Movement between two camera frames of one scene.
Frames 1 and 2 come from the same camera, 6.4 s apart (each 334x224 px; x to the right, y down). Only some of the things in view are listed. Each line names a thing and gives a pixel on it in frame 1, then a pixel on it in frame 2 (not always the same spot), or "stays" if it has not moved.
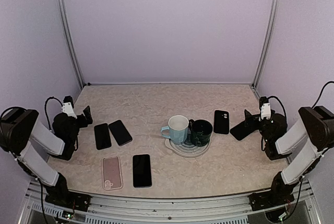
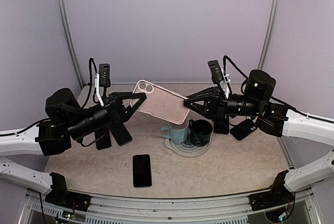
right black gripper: [249, 117] → [216, 104]
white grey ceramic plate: [186, 149] stays
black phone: [111, 173] → [161, 102]
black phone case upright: [221, 125] stays
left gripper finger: [87, 114] → [121, 95]
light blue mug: [178, 128] stays
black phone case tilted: [240, 131] stays
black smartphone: [142, 171] stays
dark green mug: [201, 131] stays
